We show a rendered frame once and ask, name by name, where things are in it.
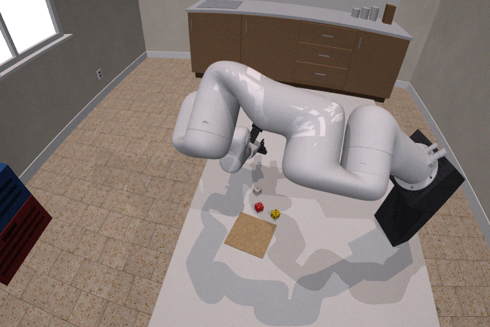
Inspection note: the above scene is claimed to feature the red die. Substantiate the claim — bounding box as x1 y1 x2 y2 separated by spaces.
255 202 264 212

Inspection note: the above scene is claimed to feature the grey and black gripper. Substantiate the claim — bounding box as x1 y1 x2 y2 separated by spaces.
248 139 267 159

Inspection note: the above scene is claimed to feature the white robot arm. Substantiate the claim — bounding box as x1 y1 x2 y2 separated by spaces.
172 60 448 201

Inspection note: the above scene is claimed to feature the white die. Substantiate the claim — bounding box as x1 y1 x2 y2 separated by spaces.
253 185 262 195

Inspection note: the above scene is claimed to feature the brown mat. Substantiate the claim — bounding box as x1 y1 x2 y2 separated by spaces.
224 212 277 258

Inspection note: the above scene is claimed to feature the yellow die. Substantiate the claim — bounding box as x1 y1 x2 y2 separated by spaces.
271 209 281 220

